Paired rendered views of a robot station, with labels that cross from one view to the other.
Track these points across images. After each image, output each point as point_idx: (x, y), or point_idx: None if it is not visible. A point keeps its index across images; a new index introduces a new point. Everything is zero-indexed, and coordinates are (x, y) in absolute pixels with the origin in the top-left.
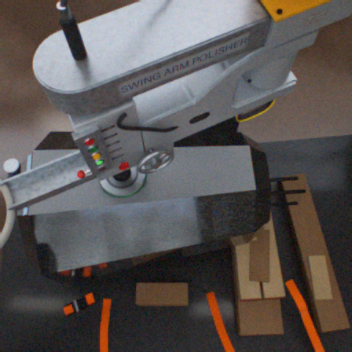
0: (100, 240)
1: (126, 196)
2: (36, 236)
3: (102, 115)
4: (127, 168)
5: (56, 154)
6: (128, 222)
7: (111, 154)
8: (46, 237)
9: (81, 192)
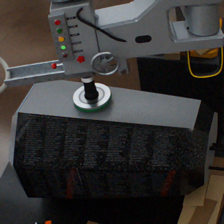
0: (60, 146)
1: (88, 110)
2: (18, 131)
3: (68, 6)
4: (86, 70)
5: (53, 81)
6: (84, 136)
7: (73, 46)
8: (24, 133)
9: (58, 106)
